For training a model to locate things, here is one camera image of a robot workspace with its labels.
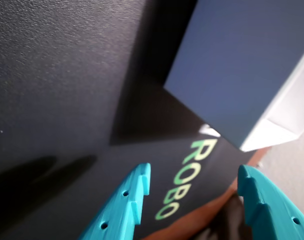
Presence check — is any white cardboard box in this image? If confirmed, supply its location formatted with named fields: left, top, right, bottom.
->
left=163, top=0, right=304, bottom=153

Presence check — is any black mat with ROBO print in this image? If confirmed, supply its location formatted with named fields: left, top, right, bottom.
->
left=0, top=0, right=254, bottom=240

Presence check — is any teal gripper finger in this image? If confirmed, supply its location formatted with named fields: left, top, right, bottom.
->
left=78, top=162, right=152, bottom=240
left=236, top=164, right=304, bottom=240

